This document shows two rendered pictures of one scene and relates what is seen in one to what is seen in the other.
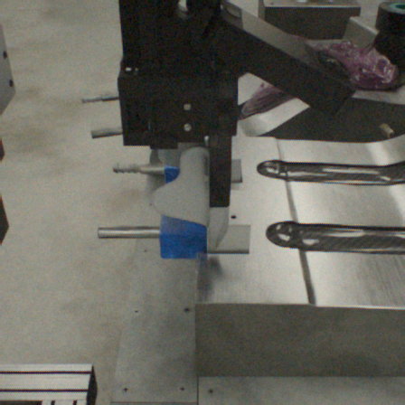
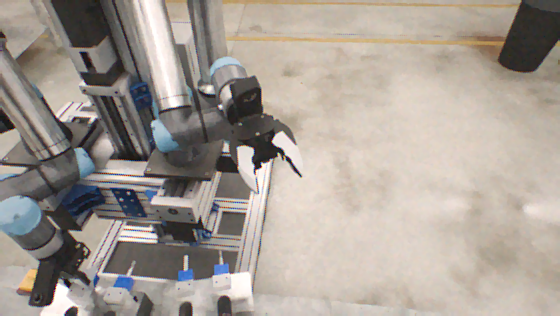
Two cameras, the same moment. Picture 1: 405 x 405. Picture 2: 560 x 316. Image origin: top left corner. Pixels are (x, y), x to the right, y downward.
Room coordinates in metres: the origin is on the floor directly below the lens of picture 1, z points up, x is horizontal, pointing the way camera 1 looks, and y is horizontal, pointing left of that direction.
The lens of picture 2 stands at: (0.98, -0.35, 1.83)
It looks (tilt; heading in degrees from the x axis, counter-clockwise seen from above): 46 degrees down; 96
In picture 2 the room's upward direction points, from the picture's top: straight up
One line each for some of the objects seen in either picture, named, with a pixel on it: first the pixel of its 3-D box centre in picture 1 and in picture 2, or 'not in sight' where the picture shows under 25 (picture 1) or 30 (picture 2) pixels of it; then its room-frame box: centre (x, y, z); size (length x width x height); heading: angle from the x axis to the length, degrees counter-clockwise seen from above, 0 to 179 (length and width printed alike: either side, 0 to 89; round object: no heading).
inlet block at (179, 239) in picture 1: (173, 231); (89, 278); (0.37, 0.03, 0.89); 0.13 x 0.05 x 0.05; 90
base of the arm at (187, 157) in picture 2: not in sight; (183, 140); (0.57, 0.43, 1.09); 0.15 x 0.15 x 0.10
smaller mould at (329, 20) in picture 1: (306, 13); not in sight; (1.22, -0.23, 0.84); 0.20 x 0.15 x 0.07; 90
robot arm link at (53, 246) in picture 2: not in sight; (42, 241); (0.37, 0.01, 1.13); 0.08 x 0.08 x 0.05
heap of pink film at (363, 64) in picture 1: (312, 60); not in sight; (0.77, -0.16, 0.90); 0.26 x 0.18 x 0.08; 107
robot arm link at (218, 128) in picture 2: not in sight; (228, 121); (0.79, 0.25, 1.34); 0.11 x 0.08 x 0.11; 26
